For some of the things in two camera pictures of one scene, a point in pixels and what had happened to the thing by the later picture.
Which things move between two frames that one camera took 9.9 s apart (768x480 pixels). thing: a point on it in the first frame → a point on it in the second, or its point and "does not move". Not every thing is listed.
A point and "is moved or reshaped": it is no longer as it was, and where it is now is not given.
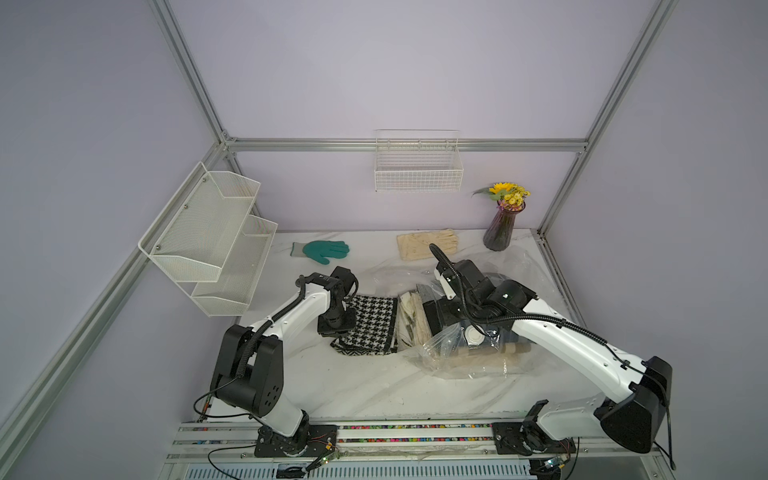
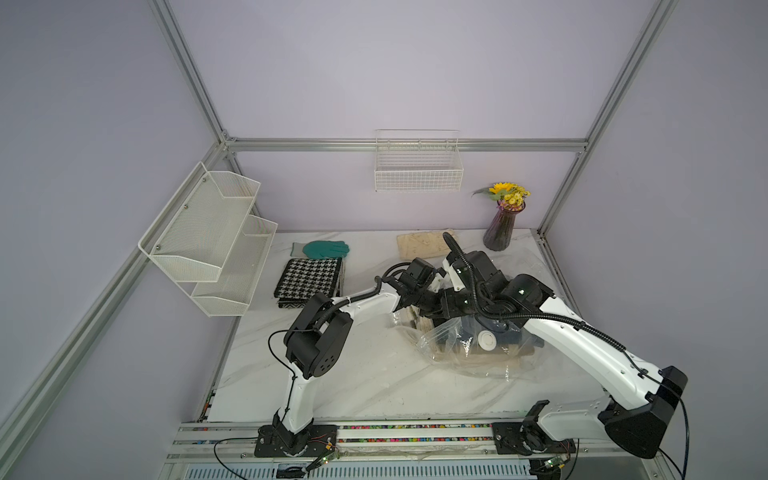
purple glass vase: (499, 230) does not move
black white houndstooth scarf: (376, 321) → (302, 278)
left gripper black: (349, 325) → (439, 295)
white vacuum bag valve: (473, 336) → (487, 340)
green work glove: (320, 250) does not move
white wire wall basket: (417, 160) does not move
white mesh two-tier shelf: (207, 239) does not move
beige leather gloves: (417, 245) does not move
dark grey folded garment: (495, 334) does not move
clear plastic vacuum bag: (459, 351) is moved or reshaped
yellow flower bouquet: (510, 197) does not move
